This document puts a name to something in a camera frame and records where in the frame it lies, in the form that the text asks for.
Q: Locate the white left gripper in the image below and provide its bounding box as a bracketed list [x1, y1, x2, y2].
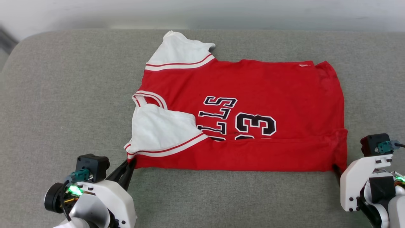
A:
[76, 158, 138, 228]

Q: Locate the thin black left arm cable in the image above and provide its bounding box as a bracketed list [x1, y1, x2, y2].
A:
[60, 182, 74, 222]

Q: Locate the teal camera cable plug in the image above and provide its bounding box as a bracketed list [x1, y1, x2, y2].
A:
[65, 168, 91, 185]
[375, 140, 400, 155]

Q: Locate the red Bulls basketball jersey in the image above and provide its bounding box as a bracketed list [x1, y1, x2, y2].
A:
[123, 30, 348, 173]

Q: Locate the teal left camera cable plug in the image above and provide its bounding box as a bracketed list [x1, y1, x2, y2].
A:
[65, 168, 91, 185]

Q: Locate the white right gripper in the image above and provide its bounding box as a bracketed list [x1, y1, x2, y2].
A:
[332, 154, 393, 212]

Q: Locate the teal right camera cable plug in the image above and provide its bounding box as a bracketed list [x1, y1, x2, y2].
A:
[375, 140, 400, 155]

